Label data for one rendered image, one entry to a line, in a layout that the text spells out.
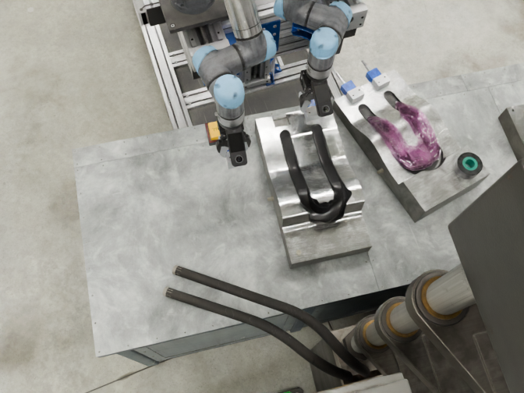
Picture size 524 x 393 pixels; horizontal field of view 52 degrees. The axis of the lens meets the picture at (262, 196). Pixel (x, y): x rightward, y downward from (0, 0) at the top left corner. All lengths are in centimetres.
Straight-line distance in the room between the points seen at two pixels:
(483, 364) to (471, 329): 6
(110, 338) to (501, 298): 128
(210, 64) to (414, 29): 202
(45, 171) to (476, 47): 241
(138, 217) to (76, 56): 156
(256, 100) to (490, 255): 209
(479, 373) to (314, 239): 82
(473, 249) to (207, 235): 118
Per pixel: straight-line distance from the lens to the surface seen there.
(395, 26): 327
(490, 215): 61
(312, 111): 178
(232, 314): 160
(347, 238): 168
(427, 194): 174
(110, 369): 252
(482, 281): 67
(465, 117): 205
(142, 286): 171
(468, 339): 98
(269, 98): 263
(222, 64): 143
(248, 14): 142
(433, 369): 122
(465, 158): 180
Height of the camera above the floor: 244
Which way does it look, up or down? 68 degrees down
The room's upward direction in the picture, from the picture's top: 4 degrees clockwise
